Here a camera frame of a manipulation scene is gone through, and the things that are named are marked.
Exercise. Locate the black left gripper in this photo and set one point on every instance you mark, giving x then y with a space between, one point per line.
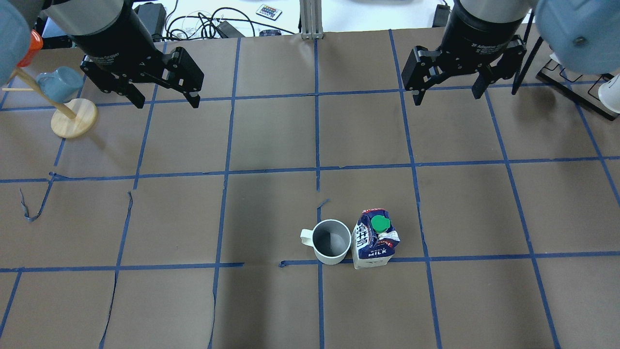
112 37

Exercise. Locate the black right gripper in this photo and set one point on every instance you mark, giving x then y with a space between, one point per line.
479 35

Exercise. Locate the blue white milk carton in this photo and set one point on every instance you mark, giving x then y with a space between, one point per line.
374 239

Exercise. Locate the white plastic mug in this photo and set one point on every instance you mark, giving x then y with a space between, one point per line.
330 240

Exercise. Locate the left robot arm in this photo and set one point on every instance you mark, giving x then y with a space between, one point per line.
18 17

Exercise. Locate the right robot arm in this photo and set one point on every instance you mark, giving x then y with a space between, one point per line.
582 34

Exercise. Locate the orange cup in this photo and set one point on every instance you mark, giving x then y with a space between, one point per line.
35 46

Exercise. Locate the black power adapter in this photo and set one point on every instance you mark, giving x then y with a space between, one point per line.
226 30

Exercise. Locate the wooden mug tree stand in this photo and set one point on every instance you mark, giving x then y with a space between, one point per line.
71 119

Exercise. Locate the blue mug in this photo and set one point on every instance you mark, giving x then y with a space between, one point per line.
61 84

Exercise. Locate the black metal rack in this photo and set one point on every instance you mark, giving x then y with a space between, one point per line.
576 87

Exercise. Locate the remote control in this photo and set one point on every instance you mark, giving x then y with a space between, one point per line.
269 12

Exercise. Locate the aluminium frame post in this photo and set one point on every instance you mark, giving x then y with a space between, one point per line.
311 19

